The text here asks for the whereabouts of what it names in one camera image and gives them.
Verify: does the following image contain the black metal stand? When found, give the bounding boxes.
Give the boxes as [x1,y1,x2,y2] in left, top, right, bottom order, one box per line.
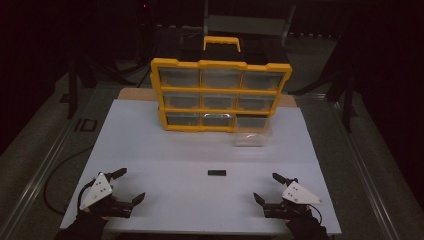
[65,54,101,120]
[324,64,359,134]

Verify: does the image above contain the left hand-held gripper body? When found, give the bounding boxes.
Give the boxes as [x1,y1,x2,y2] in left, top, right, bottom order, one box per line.
[79,171,134,219]

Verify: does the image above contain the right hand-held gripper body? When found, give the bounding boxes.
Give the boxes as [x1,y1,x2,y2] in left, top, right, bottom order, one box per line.
[263,181,324,220]

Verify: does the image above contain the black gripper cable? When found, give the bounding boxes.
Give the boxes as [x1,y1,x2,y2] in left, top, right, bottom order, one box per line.
[308,204,324,225]
[77,179,97,212]

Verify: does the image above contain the black floor cable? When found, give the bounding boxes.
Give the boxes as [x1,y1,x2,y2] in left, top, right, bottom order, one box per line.
[42,145,95,215]

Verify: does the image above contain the grey metal rail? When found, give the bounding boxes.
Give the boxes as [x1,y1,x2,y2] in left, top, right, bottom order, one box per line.
[294,92,424,240]
[0,84,116,240]

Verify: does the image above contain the yellow and black drawer organizer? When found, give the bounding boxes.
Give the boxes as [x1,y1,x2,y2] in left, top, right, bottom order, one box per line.
[149,35,293,134]

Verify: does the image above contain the clear plastic drawer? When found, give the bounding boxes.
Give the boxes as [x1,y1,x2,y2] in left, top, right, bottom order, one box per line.
[232,115,273,148]

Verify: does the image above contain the person's left hand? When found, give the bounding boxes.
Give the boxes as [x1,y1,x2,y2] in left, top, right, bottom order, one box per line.
[77,209,112,232]

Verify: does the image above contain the grid of clear drawers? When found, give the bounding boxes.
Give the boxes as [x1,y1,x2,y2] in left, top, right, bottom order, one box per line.
[158,67,286,128]

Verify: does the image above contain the person's right hand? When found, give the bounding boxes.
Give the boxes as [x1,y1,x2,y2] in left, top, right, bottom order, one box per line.
[287,209,322,232]

